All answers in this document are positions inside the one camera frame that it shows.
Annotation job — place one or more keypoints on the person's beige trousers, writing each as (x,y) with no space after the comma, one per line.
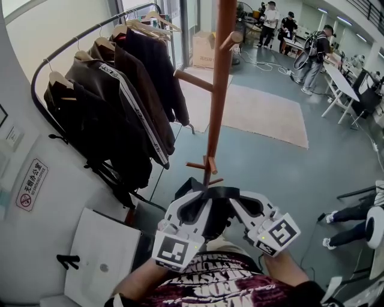
(228,249)

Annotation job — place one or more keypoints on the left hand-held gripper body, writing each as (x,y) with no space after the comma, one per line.
(174,250)

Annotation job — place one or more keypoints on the black metal garment rail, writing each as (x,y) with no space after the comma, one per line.
(34,87)

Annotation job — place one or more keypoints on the white oval frame pack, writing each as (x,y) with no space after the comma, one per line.
(300,61)

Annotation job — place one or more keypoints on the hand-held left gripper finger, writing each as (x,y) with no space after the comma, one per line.
(172,210)
(205,217)

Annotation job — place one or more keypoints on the pale floor mat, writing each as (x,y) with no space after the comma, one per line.
(195,111)

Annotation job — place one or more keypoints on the small black stand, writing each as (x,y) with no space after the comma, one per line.
(69,259)

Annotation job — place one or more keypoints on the dark maroon jacket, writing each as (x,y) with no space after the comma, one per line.
(156,63)

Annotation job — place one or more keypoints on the red and white wall sign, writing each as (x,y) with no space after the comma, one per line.
(32,184)

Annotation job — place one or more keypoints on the dark jacket with white stripe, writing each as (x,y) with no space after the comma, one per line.
(96,75)

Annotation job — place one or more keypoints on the white square panel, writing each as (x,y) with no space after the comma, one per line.
(99,237)

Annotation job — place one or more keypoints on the white power strip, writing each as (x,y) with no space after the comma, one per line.
(284,71)
(374,146)

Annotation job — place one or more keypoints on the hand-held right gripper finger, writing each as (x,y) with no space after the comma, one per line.
(244,217)
(267,205)

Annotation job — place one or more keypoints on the black metal frame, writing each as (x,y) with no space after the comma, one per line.
(357,192)

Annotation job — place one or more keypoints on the black standing fan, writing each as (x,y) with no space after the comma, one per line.
(244,18)

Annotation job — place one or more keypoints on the beige floor rug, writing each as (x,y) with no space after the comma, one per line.
(264,117)

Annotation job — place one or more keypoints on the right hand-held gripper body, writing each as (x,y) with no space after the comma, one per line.
(282,234)

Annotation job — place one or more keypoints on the person's right forearm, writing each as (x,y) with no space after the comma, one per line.
(285,267)

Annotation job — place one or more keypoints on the black mezzanine railing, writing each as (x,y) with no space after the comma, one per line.
(370,10)

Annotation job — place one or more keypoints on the brown cardboard box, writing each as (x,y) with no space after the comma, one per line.
(202,51)

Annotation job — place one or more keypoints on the black jacket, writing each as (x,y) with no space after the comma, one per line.
(96,132)

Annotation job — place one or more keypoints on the wooden coat stand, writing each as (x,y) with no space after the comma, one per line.
(220,75)

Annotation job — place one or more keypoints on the white table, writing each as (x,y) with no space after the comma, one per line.
(342,79)

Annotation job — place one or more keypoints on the row of wooden hangers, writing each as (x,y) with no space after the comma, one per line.
(60,78)

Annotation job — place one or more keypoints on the white wall notice card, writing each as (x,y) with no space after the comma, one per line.
(14,137)

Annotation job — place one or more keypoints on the brown jacket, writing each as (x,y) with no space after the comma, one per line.
(135,81)

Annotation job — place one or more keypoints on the black bag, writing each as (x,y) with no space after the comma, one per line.
(219,216)

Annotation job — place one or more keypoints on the person's maroon printed t-shirt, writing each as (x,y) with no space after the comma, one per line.
(216,284)

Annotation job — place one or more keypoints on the person's left forearm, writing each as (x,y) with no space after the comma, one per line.
(135,281)

